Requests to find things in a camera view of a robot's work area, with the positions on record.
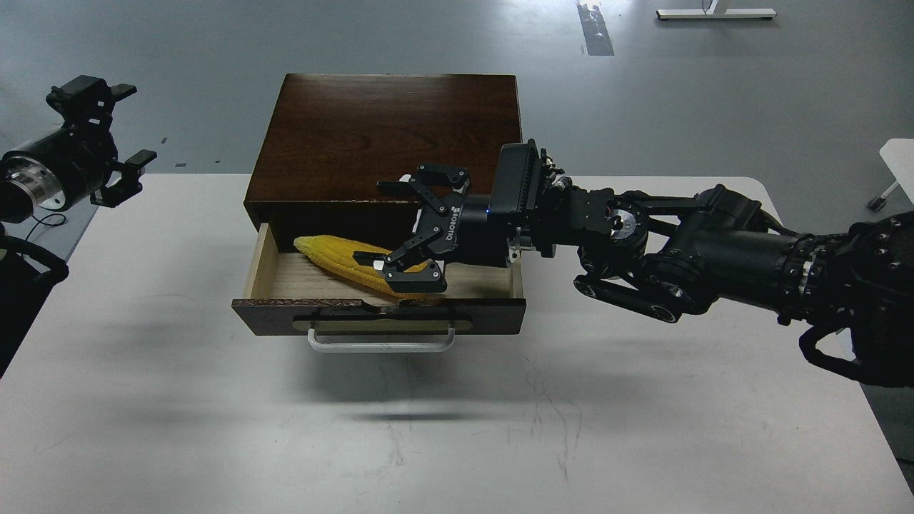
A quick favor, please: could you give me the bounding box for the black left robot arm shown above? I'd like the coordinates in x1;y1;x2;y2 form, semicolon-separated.
1;75;156;370

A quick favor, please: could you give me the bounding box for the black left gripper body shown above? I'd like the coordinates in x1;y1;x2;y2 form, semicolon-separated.
4;128;118;211

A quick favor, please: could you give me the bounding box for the yellow corn cob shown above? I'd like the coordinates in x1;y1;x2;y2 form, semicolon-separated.
293;235;432;299

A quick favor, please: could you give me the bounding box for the white table edge at right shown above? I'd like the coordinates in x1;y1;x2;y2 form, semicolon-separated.
866;138;913;212

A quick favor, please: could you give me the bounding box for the white metal stand base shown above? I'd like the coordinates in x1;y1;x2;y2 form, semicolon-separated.
656;1;778;21

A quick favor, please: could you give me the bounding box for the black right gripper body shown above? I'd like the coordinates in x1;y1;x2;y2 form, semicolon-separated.
418;194;512;268

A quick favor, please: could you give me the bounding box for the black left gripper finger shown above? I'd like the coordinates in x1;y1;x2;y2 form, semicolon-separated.
89;149;158;208
46;75;137;135

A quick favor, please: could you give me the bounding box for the dark wooden drawer cabinet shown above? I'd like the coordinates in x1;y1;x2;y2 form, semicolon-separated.
243;73;522;226

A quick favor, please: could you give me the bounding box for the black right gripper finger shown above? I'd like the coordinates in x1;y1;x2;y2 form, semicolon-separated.
353;228;447;293
376;165;471;215

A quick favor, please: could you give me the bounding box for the wooden drawer with white handle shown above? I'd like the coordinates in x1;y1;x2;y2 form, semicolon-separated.
232;224;526;353

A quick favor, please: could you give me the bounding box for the black tape strip on floor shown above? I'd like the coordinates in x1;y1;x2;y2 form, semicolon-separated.
576;1;615;56

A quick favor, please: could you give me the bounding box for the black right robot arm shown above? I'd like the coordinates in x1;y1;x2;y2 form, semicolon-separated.
353;140;913;388

